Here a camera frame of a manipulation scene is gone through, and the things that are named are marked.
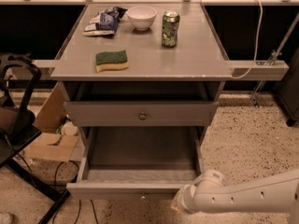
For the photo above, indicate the cardboard box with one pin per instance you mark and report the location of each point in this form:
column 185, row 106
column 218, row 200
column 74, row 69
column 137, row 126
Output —
column 51, row 145

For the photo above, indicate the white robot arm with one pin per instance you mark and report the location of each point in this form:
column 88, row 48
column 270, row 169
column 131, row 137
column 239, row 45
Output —
column 209, row 193

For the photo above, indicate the grey drawer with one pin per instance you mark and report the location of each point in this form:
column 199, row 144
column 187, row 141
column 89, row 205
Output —
column 138, row 162
column 143, row 103

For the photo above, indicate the white plastic container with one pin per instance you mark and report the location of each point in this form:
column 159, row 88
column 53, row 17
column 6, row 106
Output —
column 69, row 129

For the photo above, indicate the white ceramic bowl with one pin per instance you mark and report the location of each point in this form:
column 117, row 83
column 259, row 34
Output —
column 141, row 17

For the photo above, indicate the green soda can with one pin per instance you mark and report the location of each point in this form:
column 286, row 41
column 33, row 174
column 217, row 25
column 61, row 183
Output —
column 170, row 26

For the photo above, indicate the grey metal rail beam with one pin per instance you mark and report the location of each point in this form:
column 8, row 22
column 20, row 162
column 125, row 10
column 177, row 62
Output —
column 245, row 70

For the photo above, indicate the metal clamp rod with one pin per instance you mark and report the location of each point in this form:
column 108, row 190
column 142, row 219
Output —
column 272, row 58

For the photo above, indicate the grey drawer cabinet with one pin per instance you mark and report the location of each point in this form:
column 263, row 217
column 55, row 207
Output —
column 196, row 58

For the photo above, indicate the grey top drawer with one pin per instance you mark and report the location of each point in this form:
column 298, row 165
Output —
column 143, row 103

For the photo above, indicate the black chair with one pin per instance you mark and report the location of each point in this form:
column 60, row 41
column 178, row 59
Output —
column 17, row 129

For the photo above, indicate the blue chip bag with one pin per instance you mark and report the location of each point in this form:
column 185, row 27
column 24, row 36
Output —
column 105, row 22

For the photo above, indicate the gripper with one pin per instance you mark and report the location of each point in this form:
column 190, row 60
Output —
column 186, row 196

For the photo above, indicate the dark cabinet at right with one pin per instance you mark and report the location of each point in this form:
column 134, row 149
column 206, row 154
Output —
column 287, row 90

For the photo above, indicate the green yellow sponge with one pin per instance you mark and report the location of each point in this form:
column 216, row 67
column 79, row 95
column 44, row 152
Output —
column 111, row 60

